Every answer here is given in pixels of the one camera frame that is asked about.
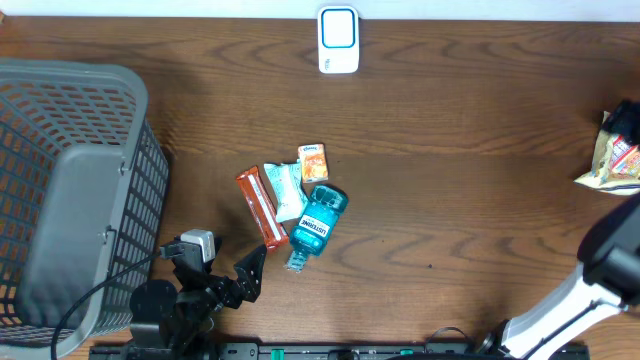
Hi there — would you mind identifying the yellow snack bag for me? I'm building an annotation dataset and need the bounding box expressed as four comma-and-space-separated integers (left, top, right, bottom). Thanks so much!
574, 130, 639, 196

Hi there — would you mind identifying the orange-red snack bar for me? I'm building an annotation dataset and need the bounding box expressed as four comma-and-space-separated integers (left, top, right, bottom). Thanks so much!
236, 166, 289, 252

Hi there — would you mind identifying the light green wipes pack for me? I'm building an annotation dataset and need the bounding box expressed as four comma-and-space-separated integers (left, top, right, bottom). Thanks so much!
263, 162, 308, 223

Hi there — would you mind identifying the teal mouthwash bottle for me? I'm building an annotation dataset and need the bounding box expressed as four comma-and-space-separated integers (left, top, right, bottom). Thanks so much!
286, 185, 349, 272

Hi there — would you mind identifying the orange tissue pack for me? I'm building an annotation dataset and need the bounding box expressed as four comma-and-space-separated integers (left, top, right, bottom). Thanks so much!
298, 144, 329, 183

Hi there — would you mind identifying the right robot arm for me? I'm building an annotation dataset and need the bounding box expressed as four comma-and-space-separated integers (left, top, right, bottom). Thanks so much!
482, 100, 639, 359

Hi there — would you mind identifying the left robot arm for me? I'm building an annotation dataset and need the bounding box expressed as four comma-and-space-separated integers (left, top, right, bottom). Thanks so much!
125, 238, 268, 359

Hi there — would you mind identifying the white barcode scanner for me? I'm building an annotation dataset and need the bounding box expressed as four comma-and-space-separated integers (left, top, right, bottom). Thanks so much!
317, 5, 360, 74

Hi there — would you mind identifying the grey plastic mesh basket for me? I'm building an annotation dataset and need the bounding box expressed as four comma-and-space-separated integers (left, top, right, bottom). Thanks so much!
1, 58, 169, 359

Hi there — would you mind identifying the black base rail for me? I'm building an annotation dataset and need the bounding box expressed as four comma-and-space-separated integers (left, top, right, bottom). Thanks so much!
88, 342, 591, 360

